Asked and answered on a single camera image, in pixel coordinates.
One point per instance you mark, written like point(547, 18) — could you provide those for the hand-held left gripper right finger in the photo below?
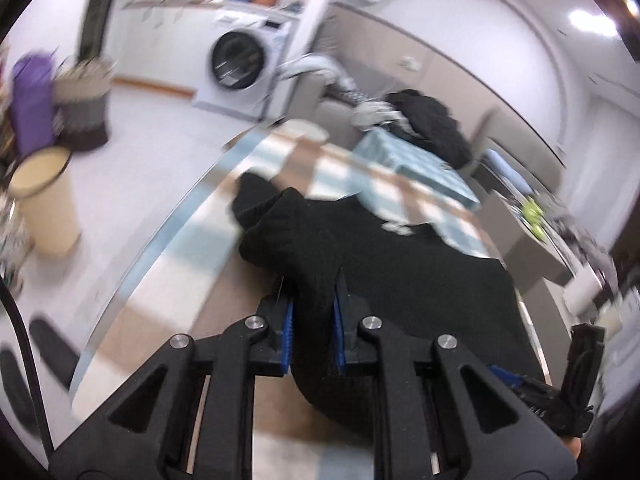
point(340, 330)

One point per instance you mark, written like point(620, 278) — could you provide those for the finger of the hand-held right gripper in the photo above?
point(585, 360)
point(507, 375)

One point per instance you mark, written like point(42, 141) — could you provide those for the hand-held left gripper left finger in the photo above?
point(287, 335)

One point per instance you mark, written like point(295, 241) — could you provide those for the black knit garment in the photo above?
point(400, 270)

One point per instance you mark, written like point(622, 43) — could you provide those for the grey clothes pile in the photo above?
point(582, 235)

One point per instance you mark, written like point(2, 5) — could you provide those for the plaid blanket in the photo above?
point(225, 280)

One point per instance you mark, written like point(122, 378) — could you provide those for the beige cardboard box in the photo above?
point(530, 255)

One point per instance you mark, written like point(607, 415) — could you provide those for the yellow green item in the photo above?
point(532, 217)

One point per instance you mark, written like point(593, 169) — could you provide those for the teal checked cloth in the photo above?
point(425, 175)

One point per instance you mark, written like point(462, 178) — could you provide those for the light blue cushion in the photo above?
point(507, 170)

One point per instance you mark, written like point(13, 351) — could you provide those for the grey clothing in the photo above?
point(372, 115)

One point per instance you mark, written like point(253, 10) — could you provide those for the grey sofa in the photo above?
point(330, 110)

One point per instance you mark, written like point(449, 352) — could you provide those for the black jacket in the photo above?
point(432, 125)

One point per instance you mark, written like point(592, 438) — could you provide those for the black slipper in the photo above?
point(17, 390)
point(52, 350)

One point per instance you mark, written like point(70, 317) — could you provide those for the beige chair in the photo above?
point(480, 140)

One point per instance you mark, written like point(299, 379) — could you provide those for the white grey cloth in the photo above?
point(320, 67)

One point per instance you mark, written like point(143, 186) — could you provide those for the cream trash bin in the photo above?
point(47, 210)

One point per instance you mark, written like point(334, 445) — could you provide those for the white washing machine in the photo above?
point(240, 60)

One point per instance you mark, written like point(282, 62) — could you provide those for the white green patterned bag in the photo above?
point(12, 240)

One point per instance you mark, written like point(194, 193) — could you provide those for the woven laundry basket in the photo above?
point(82, 105)

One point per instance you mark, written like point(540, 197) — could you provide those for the white cabinet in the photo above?
point(160, 45)

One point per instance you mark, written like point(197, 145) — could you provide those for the purple bag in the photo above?
point(32, 105)

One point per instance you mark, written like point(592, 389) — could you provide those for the white wall socket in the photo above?
point(411, 63)

